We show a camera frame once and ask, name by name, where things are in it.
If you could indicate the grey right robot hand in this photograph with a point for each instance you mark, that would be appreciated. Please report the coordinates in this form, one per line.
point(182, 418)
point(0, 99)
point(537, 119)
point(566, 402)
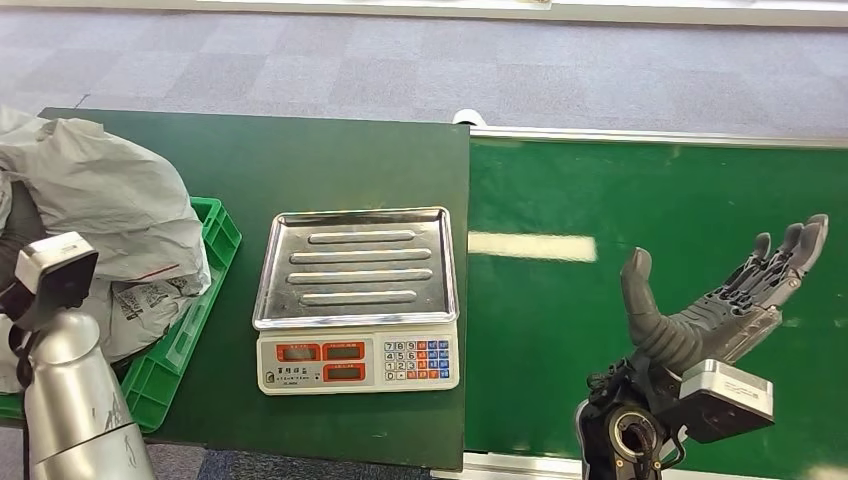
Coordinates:
point(702, 328)

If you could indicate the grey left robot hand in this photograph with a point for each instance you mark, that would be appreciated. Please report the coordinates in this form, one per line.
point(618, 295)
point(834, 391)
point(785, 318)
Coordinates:
point(23, 218)

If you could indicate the grey mailer bag black print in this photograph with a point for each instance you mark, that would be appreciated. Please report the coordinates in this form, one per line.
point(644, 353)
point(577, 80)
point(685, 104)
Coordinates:
point(99, 192)

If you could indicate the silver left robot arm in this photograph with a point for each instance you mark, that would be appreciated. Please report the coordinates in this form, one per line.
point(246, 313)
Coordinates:
point(73, 411)

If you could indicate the green conveyor belt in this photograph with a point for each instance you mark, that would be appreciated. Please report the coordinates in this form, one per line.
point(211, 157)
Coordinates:
point(563, 192)

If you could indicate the white conveyor roller end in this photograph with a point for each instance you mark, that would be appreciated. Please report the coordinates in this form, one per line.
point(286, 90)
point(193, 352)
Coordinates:
point(469, 117)

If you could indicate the grey mailer bag red print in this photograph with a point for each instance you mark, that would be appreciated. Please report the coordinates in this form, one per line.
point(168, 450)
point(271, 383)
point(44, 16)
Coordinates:
point(146, 311)

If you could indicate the green plastic crate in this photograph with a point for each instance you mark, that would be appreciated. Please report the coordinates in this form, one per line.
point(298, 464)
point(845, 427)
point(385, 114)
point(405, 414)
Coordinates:
point(169, 371)

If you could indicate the dark green table board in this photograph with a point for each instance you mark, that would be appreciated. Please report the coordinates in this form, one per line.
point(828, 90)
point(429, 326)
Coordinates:
point(298, 166)

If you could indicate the white electronic price scale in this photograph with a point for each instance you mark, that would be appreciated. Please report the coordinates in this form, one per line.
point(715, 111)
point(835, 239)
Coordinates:
point(358, 364)

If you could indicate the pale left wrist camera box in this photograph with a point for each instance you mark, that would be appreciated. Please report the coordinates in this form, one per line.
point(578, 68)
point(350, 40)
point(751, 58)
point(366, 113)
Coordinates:
point(56, 272)

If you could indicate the aluminium conveyor side rail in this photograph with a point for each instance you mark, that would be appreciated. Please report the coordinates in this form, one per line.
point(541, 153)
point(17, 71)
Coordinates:
point(662, 137)

